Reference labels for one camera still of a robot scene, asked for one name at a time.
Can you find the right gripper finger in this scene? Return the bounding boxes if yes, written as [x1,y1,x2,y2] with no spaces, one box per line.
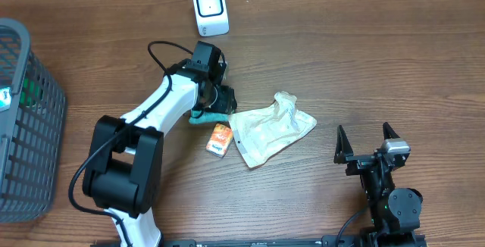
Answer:
[333,125,354,164]
[383,122,399,140]

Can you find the teal snack packet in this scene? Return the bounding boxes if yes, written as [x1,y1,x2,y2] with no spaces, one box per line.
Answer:
[189,110,228,124]

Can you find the small orange snack packet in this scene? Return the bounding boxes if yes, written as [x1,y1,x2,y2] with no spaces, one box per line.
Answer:
[206,123,233,158]

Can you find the beige plastic pouch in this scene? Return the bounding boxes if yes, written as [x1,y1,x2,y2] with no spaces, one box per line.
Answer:
[228,91,317,168]

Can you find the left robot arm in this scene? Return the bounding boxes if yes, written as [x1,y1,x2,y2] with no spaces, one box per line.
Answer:
[79,58,237,246]

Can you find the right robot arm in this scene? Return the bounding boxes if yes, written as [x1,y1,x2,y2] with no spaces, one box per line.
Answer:
[333,122,427,246]

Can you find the white barcode scanner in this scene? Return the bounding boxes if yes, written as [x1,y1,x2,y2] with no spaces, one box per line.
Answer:
[193,0,230,37]

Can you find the items inside basket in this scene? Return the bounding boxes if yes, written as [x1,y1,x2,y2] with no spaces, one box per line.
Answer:
[1,78,43,111]

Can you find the grey plastic mesh basket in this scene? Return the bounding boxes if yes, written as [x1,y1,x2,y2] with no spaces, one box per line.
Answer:
[1,17,67,223]

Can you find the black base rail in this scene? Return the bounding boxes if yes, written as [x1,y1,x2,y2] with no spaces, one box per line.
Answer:
[90,234,429,247]

